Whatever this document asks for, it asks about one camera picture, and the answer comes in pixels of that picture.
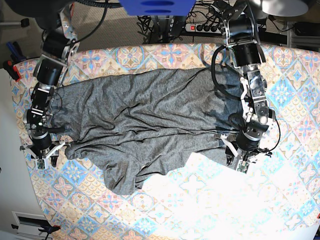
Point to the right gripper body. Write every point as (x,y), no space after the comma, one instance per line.
(44,152)

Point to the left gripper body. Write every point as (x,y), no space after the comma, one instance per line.
(241,154)

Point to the grey t-shirt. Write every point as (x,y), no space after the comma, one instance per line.
(134,126)

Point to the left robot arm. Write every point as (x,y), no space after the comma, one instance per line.
(238,24)

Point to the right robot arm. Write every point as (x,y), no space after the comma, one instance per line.
(59,43)

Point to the white vent panel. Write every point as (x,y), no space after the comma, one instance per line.
(29,219)

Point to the black orange clamp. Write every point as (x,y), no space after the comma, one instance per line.
(46,228)

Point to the red black clamp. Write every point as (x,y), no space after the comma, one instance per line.
(12,70)

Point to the white power strip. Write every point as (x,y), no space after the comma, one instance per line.
(202,28)

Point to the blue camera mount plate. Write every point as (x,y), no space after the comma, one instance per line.
(157,7)

